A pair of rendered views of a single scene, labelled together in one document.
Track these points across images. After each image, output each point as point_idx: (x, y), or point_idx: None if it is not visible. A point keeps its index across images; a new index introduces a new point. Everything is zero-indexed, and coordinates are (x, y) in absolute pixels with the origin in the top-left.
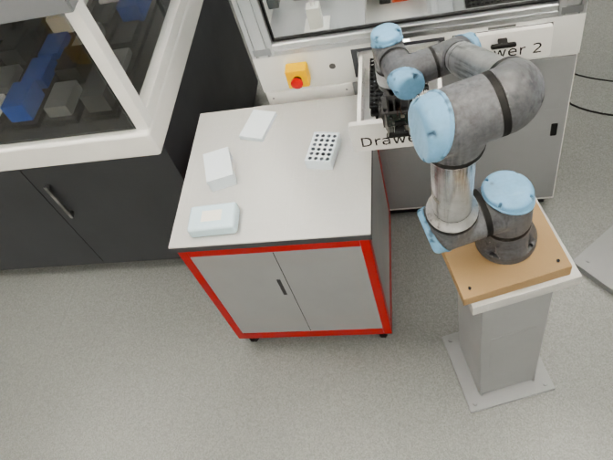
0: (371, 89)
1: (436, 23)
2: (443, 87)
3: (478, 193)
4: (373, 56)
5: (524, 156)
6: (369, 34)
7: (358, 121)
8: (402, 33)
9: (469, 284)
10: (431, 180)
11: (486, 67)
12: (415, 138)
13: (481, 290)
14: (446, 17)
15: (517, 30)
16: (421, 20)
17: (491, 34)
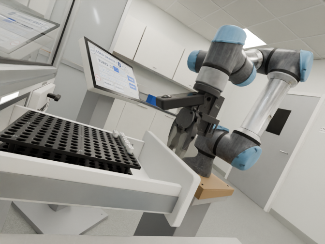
0: (102, 157)
1: (36, 70)
2: (295, 50)
3: (226, 131)
4: (236, 55)
5: (2, 219)
6: (1, 75)
7: (188, 169)
8: (18, 81)
9: (226, 185)
10: (277, 107)
11: (253, 53)
12: (306, 72)
13: (225, 183)
14: (35, 66)
15: (51, 86)
16: (24, 64)
17: (47, 88)
